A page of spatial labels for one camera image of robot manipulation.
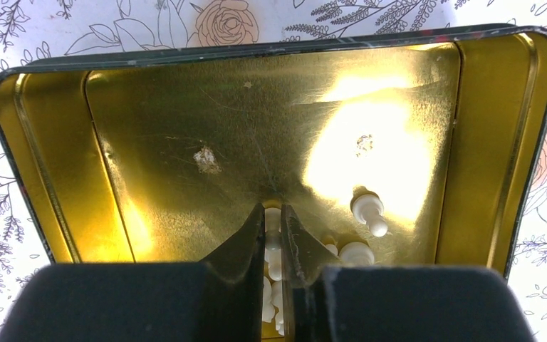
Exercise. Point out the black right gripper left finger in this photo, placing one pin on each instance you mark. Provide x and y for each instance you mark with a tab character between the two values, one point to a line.
218	298

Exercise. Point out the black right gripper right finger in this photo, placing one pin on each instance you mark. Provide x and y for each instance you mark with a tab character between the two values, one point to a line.
325	300

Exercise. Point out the gold metal tin box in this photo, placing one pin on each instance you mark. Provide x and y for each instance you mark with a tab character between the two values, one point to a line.
160	155

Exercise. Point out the white pawn in tin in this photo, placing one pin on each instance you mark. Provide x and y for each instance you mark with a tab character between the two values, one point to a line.
368	209
357	254

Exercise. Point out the floral white table mat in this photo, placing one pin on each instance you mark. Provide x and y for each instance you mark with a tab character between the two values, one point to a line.
31	30

